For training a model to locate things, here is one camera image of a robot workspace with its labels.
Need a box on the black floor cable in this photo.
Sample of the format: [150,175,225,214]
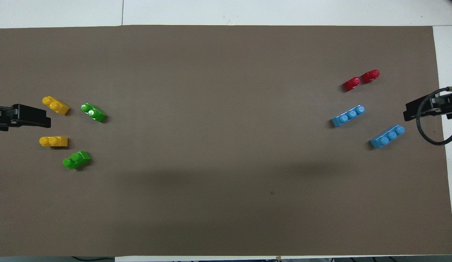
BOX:
[71,256,115,262]

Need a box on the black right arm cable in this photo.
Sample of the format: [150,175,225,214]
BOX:
[416,86,452,146]

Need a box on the brown table mat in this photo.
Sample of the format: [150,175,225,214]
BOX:
[0,25,452,257]

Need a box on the yellow two-stud toy block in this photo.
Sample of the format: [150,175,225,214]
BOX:
[39,136,68,148]
[42,96,70,115]

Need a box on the blue three-stud toy block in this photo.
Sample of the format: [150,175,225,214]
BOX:
[331,105,366,128]
[369,124,405,149]

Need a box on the red one-stud toy block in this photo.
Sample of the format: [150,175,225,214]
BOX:
[361,69,380,84]
[343,77,361,92]

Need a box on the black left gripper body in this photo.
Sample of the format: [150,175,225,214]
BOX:
[0,105,16,132]

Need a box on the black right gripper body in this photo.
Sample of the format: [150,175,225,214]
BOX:
[433,91,452,120]

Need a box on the green two-stud toy block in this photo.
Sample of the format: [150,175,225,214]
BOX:
[62,150,91,170]
[80,103,107,123]

